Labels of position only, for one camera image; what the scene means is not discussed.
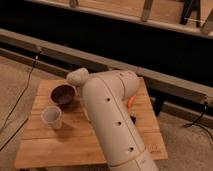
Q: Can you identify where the orange carrot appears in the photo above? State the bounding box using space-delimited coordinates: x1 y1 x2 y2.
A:
127 95 136 108

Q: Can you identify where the black cable on floor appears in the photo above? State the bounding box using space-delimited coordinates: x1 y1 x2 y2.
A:
0 50 42 152

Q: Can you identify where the white plastic cup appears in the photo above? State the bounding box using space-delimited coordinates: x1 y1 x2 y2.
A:
41 106 62 130

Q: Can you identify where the black rectangular device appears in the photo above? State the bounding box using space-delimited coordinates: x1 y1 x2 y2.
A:
131 116 136 124

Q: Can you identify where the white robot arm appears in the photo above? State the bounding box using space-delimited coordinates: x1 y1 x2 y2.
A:
66 68 159 171

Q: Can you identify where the purple bowl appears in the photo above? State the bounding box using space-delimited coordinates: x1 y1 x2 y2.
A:
50 85 75 105

